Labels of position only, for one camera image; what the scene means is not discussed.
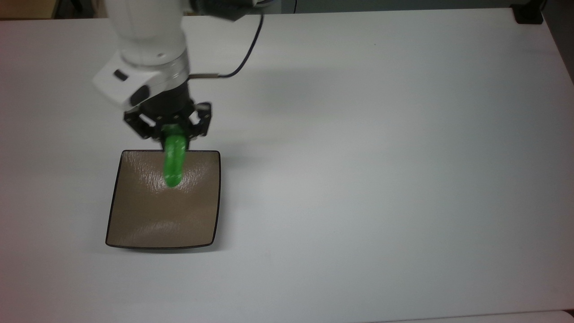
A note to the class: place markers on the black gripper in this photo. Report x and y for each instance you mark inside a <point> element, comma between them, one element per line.
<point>168,105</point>

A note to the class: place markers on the green chili pepper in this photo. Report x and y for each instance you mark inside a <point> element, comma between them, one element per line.
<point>174,157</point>

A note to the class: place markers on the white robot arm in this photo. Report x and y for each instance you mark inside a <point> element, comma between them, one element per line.
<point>148,49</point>

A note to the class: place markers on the square brown ceramic plate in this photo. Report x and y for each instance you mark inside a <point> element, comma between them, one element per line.
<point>163,211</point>

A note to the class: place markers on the black table clamp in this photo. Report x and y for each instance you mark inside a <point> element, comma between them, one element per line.
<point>529,13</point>

